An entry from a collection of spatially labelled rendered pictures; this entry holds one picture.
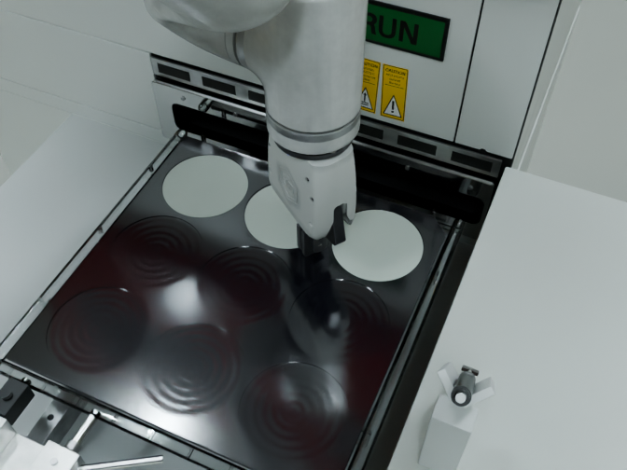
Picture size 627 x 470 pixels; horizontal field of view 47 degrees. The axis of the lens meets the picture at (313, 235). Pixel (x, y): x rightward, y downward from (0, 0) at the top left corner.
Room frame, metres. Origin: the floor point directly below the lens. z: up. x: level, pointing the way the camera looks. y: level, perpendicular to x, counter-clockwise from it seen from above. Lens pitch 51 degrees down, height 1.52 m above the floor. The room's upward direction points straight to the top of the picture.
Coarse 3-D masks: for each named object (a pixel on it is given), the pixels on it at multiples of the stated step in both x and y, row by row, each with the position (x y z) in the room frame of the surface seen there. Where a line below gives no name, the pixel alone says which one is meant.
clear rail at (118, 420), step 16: (0, 368) 0.34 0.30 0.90; (16, 368) 0.34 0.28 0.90; (32, 384) 0.32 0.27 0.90; (48, 384) 0.32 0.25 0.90; (64, 400) 0.30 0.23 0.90; (80, 400) 0.30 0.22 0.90; (96, 416) 0.29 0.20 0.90; (112, 416) 0.29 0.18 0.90; (128, 416) 0.29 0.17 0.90; (128, 432) 0.27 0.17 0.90; (144, 432) 0.27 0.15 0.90; (160, 432) 0.27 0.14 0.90; (160, 448) 0.26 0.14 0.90; (176, 448) 0.26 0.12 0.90; (192, 448) 0.26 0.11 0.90; (208, 464) 0.24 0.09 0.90; (224, 464) 0.24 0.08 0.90
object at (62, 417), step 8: (48, 408) 0.32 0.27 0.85; (56, 408) 0.32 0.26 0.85; (64, 408) 0.32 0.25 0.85; (72, 408) 0.32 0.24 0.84; (48, 416) 0.31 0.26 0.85; (56, 416) 0.31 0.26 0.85; (64, 416) 0.31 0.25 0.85; (72, 416) 0.32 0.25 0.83; (40, 424) 0.30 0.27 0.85; (48, 424) 0.30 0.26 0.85; (56, 424) 0.30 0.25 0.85; (64, 424) 0.31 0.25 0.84; (72, 424) 0.32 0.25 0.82; (32, 432) 0.30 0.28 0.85; (40, 432) 0.30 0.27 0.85; (48, 432) 0.30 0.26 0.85; (56, 432) 0.30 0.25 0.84; (64, 432) 0.31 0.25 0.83; (40, 440) 0.29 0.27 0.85; (48, 440) 0.29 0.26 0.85; (56, 440) 0.30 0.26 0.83
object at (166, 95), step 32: (160, 96) 0.71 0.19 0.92; (192, 96) 0.69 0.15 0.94; (224, 96) 0.69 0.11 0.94; (192, 128) 0.71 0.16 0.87; (256, 128) 0.66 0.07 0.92; (384, 160) 0.59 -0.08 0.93; (416, 160) 0.58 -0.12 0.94; (384, 192) 0.59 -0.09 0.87; (480, 192) 0.54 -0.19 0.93; (480, 224) 0.54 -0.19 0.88
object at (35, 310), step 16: (176, 144) 0.65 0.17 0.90; (160, 160) 0.62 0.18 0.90; (144, 176) 0.59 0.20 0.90; (128, 192) 0.57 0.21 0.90; (112, 208) 0.54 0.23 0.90; (112, 224) 0.52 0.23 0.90; (96, 240) 0.50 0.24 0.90; (80, 256) 0.47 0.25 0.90; (64, 272) 0.45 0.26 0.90; (48, 288) 0.43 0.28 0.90; (48, 304) 0.41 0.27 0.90; (32, 320) 0.39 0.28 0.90; (16, 336) 0.37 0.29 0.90; (0, 352) 0.35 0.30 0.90
